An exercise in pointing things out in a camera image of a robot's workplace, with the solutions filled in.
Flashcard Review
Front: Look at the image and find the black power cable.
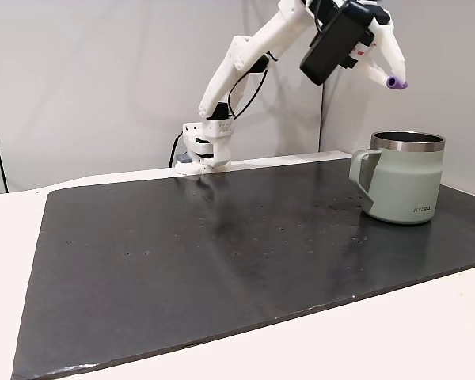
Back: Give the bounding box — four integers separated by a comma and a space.
168, 132, 183, 167

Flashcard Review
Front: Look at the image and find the black table mat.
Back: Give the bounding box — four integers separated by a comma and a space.
10, 158, 475, 380

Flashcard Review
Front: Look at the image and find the black oval camera box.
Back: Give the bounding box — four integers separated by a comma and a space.
298, 0, 375, 86

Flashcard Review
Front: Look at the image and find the purple ribbed pen grip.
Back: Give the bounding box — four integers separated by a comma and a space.
385, 75, 409, 91

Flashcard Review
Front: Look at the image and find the sage green steel mug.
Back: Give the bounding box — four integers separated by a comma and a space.
348, 131, 447, 226

